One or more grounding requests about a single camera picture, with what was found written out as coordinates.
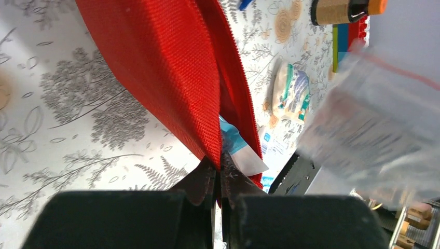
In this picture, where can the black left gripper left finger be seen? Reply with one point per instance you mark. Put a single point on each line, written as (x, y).
(181, 217)

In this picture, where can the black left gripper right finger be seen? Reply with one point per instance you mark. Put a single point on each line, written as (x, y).
(252, 218)

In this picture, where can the blue cotton swab packet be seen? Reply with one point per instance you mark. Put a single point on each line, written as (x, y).
(245, 158)

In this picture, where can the red first aid pouch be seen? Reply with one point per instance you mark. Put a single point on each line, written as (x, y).
(179, 59)

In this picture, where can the blue white gauze packet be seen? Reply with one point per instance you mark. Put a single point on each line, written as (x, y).
(275, 154)

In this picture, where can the bandage roll packet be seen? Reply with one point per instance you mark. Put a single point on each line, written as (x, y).
(291, 95)

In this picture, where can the floral table mat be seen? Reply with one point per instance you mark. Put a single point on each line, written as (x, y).
(67, 123)

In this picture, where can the red blue box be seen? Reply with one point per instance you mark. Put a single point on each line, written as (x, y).
(345, 34)

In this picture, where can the blue tweezers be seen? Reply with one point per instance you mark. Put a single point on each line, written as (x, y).
(244, 4)

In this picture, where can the brown orange-capped bottle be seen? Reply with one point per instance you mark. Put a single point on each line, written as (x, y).
(331, 12)

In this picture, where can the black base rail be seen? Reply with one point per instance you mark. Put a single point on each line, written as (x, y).
(295, 177)

